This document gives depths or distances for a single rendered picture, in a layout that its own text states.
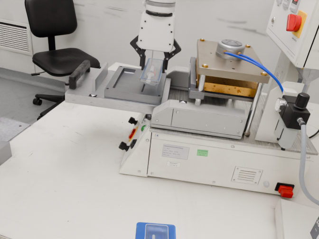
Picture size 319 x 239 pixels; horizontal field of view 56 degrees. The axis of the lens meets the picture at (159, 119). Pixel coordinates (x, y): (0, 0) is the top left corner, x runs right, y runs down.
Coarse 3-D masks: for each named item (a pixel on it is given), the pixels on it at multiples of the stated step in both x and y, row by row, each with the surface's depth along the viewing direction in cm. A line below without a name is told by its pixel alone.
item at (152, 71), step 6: (150, 60) 97; (156, 60) 97; (162, 60) 98; (150, 66) 92; (156, 66) 93; (162, 66) 93; (144, 72) 87; (150, 72) 88; (156, 72) 88; (144, 78) 83; (150, 78) 84; (156, 78) 84
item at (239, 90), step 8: (208, 80) 82; (216, 80) 83; (224, 80) 83; (232, 80) 84; (240, 80) 84; (208, 88) 81; (216, 88) 81; (224, 88) 81; (232, 88) 81; (240, 88) 80; (248, 88) 80; (216, 96) 82; (224, 96) 82; (232, 96) 82; (240, 96) 82; (248, 96) 81
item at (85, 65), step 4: (84, 60) 99; (88, 60) 99; (80, 64) 95; (84, 64) 95; (88, 64) 98; (76, 68) 92; (80, 68) 92; (84, 68) 94; (88, 68) 100; (76, 72) 89; (80, 72) 91; (84, 72) 95; (72, 76) 87; (76, 76) 88; (80, 76) 91; (72, 80) 87; (76, 80) 88; (72, 84) 88; (72, 88) 88
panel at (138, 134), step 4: (140, 116) 111; (140, 120) 105; (148, 120) 90; (136, 124) 109; (140, 124) 100; (148, 124) 86; (132, 128) 113; (136, 128) 103; (140, 128) 96; (144, 128) 86; (148, 128) 84; (136, 132) 99; (140, 132) 92; (144, 132) 85; (132, 136) 101; (136, 136) 95; (140, 136) 88; (128, 140) 105; (136, 140) 90; (128, 144) 101; (136, 144) 87; (132, 148) 89; (124, 152) 100; (128, 152) 92; (124, 156) 95; (128, 156) 90; (124, 160) 91
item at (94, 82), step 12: (96, 72) 101; (108, 72) 102; (84, 84) 92; (96, 84) 88; (168, 84) 99; (72, 96) 86; (84, 96) 85; (96, 96) 86; (168, 96) 91; (108, 108) 87; (120, 108) 86; (132, 108) 86; (144, 108) 85
